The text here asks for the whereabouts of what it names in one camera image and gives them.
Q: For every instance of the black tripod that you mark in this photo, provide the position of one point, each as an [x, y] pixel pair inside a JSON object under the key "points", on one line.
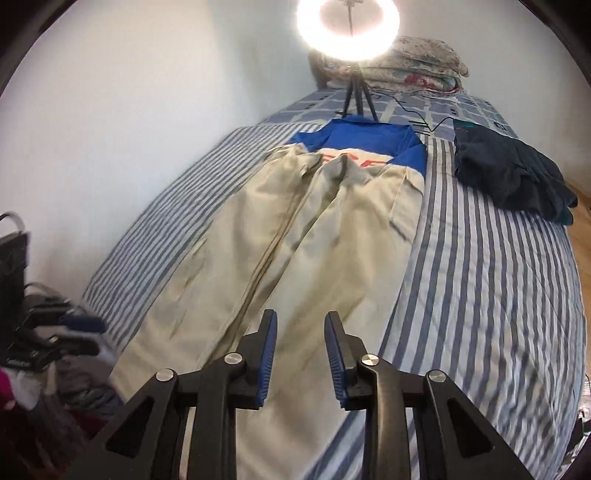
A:
{"points": [[357, 90]]}

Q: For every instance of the folded floral quilt stack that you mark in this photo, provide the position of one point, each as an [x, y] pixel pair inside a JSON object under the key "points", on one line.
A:
{"points": [[412, 65]]}

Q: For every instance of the left gloved hand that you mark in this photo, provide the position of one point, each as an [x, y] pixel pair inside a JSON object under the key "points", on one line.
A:
{"points": [[24, 389]]}

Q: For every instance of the beige blue work jacket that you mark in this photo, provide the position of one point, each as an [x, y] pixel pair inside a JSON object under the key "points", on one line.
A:
{"points": [[326, 223]]}

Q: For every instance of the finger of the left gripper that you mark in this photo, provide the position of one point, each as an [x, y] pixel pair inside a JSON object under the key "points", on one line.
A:
{"points": [[75, 346], [83, 323]]}

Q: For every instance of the bright ring light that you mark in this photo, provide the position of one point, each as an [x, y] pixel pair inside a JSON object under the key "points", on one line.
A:
{"points": [[349, 31]]}

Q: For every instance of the dark navy folded clothes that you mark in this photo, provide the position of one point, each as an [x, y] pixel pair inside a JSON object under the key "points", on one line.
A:
{"points": [[515, 175]]}

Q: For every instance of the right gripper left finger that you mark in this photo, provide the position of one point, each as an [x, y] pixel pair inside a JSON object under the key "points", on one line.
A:
{"points": [[194, 414]]}

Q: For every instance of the striped blue white bed quilt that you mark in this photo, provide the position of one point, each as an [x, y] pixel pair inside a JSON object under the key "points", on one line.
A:
{"points": [[490, 297]]}

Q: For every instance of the blue checked bed sheet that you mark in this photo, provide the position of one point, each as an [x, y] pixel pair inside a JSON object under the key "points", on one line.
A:
{"points": [[429, 115]]}

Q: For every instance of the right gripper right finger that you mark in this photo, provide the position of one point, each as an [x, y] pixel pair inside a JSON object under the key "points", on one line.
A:
{"points": [[454, 439]]}

